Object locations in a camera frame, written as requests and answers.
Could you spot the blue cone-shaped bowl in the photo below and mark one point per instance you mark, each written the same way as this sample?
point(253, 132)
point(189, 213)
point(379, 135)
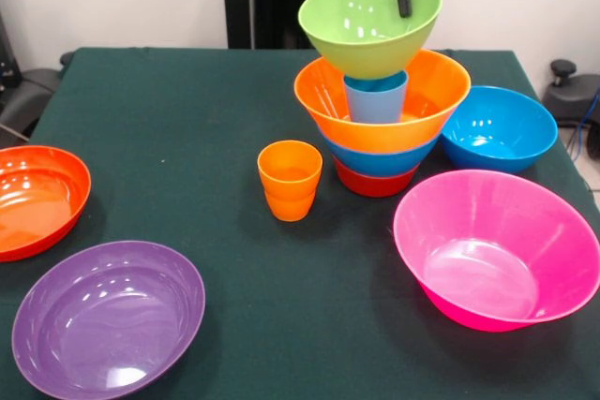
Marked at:
point(384, 163)

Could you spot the large red-orange bowl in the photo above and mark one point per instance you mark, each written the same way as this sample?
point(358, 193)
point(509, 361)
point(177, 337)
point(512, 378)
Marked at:
point(33, 203)

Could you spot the black equipment box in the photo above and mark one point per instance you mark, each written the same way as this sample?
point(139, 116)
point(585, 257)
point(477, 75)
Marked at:
point(7, 53)

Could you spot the black pedestal foot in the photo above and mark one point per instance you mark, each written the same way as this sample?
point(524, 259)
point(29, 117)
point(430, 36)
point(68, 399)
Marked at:
point(572, 95)
point(28, 95)

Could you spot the purple bowl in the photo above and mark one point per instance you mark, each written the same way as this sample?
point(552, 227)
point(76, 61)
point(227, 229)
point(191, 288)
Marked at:
point(103, 325)

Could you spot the small red bowl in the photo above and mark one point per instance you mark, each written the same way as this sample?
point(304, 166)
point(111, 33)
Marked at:
point(375, 187)

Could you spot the large orange bowl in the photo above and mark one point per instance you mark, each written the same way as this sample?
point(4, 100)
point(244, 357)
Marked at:
point(375, 135)

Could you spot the blue cup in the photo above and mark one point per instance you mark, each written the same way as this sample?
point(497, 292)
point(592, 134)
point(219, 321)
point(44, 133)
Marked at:
point(375, 105)

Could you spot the dark green table cloth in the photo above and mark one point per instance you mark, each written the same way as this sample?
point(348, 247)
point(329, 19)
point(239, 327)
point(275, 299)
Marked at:
point(140, 114)

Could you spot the orange cup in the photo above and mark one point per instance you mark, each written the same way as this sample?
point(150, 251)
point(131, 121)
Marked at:
point(289, 173)
point(289, 210)

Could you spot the blue round bowl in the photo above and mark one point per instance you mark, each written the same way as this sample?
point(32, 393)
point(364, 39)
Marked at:
point(501, 137)

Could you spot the green bowl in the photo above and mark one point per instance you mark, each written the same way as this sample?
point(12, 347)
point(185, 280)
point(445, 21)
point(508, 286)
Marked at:
point(365, 55)

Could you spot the pink bowl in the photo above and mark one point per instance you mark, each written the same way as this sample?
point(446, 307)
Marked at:
point(483, 269)

